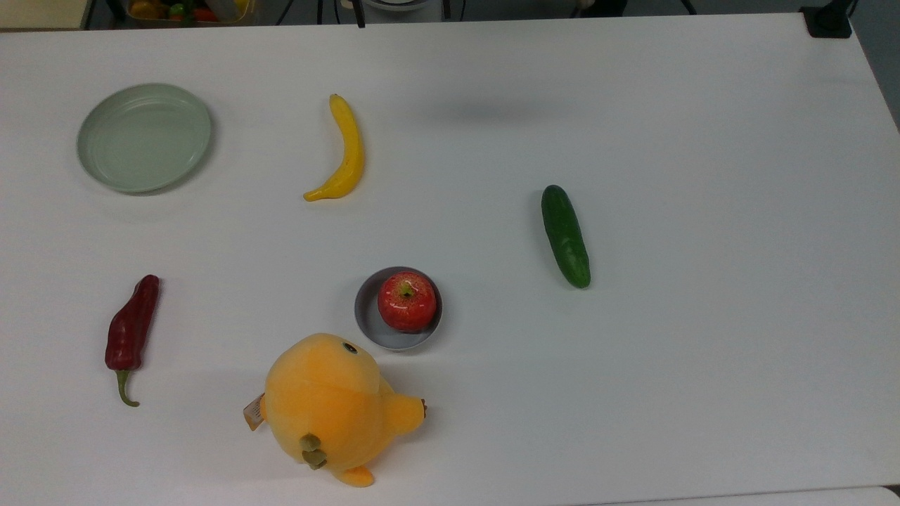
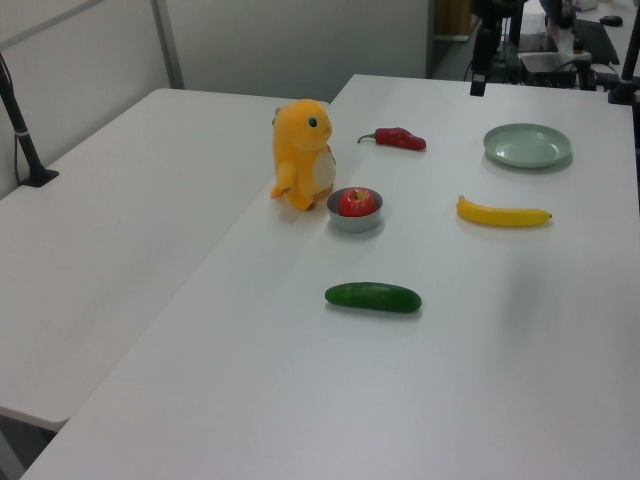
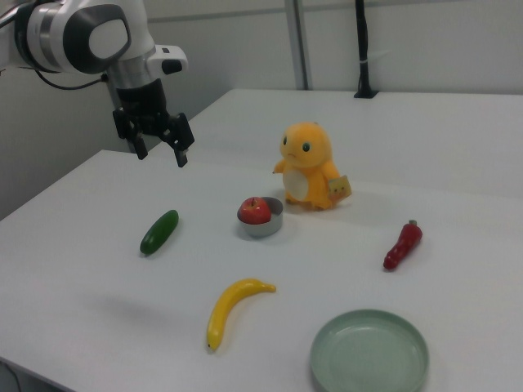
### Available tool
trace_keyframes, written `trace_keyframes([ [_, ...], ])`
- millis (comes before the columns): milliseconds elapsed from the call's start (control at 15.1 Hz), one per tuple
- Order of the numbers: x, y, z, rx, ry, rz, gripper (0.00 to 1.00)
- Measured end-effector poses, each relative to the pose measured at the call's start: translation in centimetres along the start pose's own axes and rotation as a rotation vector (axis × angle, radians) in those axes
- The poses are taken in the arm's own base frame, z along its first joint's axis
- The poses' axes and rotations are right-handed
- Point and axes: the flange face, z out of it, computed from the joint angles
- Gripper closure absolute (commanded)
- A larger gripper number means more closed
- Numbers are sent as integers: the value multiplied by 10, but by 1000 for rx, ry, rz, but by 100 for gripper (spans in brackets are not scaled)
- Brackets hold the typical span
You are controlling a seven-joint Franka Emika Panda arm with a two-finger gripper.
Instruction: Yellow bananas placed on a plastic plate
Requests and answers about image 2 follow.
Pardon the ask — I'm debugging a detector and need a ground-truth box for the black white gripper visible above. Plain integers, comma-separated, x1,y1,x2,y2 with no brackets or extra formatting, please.
469,0,524,98

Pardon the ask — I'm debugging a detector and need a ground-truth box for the yellow plastic banana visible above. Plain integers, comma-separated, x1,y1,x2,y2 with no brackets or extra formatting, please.
455,194,554,229

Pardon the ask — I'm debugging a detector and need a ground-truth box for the pale green plastic plate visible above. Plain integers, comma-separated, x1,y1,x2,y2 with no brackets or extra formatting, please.
482,122,573,169

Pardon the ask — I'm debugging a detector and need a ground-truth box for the yellow wooden panel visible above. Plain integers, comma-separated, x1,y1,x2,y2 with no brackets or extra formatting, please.
432,0,474,40

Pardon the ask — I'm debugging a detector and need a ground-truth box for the black electronics box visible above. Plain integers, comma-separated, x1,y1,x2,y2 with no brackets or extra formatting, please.
518,50,592,89

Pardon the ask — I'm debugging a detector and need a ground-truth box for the red chili pepper toy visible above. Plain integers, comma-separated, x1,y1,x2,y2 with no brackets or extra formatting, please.
356,126,428,152

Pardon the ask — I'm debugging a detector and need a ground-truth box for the black clamp stand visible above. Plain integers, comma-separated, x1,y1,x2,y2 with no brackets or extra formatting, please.
607,29,640,105

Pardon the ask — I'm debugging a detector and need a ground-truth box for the red toy apple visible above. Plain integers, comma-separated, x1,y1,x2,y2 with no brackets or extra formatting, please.
337,187,377,218

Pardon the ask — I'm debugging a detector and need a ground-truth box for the orange plush toy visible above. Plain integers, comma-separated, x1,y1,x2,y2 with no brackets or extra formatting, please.
270,98,337,212

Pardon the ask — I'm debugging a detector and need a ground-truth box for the grey metal bowl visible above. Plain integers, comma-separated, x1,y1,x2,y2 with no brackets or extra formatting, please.
326,187,385,234

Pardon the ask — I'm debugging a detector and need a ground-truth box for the green toy cucumber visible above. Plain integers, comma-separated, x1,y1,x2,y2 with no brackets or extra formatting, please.
324,282,423,314

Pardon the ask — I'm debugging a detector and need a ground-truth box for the grey partition post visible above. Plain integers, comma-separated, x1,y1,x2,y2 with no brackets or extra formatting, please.
149,0,186,91

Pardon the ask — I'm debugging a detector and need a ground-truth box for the black camera stand pole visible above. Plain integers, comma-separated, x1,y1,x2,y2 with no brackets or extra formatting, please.
0,52,60,188

